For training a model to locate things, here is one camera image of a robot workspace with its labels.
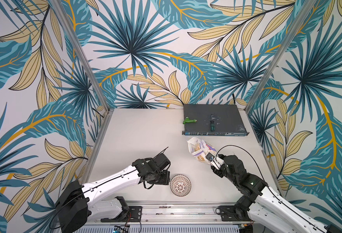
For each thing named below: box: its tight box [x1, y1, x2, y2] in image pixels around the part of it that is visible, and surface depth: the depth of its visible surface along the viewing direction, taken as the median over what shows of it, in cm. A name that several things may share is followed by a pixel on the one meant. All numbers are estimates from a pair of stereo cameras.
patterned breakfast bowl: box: [170, 174, 192, 197], surface depth 83 cm
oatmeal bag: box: [186, 136, 218, 166], surface depth 73 cm
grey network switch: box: [181, 103, 250, 137], surface depth 109 cm
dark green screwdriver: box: [209, 114, 216, 132], surface depth 103 cm
